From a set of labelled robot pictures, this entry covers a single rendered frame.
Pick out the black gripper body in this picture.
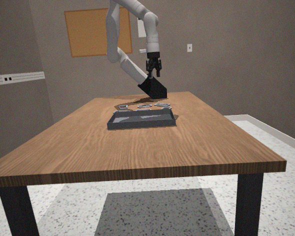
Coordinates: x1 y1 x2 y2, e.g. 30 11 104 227
147 51 160 68

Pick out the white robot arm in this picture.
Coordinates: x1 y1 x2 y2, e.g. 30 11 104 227
105 0 160 85

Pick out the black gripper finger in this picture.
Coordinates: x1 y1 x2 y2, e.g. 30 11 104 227
146 60 156 79
155 59 162 77

